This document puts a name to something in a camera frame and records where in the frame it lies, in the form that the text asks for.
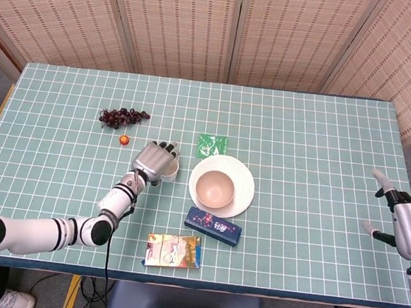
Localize white paper cup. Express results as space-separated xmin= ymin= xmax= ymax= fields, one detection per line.
xmin=157 ymin=156 xmax=182 ymax=184

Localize green sachet packet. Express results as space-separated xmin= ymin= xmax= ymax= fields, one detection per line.
xmin=194 ymin=132 xmax=229 ymax=163

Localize dark blue long box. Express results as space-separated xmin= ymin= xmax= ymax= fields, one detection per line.
xmin=182 ymin=205 xmax=244 ymax=249

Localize bamboo folding screen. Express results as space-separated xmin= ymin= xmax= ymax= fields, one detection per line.
xmin=0 ymin=0 xmax=411 ymax=148

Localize black floor cables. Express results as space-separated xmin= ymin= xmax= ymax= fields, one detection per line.
xmin=76 ymin=276 xmax=136 ymax=308

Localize green checked tablecloth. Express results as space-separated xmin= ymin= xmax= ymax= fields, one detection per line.
xmin=0 ymin=57 xmax=411 ymax=308

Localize dark red grape bunch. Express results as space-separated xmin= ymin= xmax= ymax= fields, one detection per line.
xmin=97 ymin=104 xmax=152 ymax=134

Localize white paper plate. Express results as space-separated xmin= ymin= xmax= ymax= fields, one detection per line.
xmin=184 ymin=151 xmax=258 ymax=222

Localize white shoe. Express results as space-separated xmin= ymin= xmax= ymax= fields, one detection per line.
xmin=0 ymin=288 xmax=38 ymax=308

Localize beige bowl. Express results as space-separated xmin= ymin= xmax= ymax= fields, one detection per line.
xmin=193 ymin=168 xmax=238 ymax=211

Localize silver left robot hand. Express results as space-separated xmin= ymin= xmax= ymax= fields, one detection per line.
xmin=129 ymin=136 xmax=182 ymax=188

